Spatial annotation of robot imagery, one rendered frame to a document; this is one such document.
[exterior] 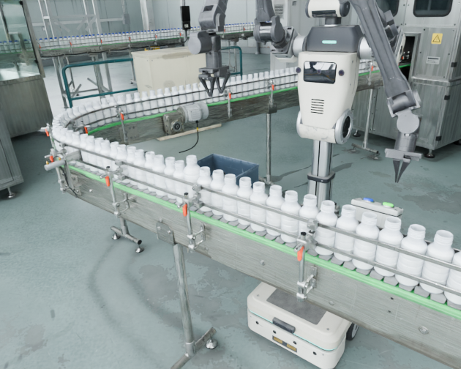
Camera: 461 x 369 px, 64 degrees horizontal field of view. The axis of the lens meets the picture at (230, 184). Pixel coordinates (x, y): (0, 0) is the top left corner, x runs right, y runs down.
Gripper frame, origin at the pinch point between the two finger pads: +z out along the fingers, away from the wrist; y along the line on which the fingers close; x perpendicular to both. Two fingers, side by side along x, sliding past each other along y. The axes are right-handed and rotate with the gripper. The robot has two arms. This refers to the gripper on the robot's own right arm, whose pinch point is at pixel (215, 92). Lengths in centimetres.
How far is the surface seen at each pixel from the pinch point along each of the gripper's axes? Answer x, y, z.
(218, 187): 13.0, 16.8, 28.4
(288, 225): 42, 18, 34
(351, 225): 60, 17, 28
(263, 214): 31.4, 16.8, 33.8
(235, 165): -24, -42, 49
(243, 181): 23.4, 16.4, 24.1
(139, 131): -124, -59, 49
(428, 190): 43, -262, 137
